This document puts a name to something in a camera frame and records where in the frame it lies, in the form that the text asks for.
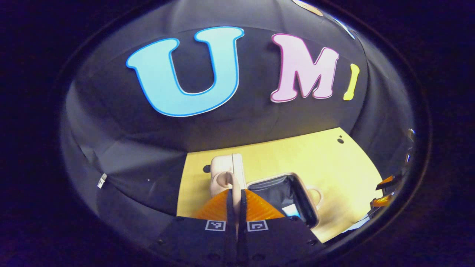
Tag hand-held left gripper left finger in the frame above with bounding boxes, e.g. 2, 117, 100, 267
148, 188, 238, 267

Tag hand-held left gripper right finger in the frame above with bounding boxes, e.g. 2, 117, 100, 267
237, 188, 323, 267

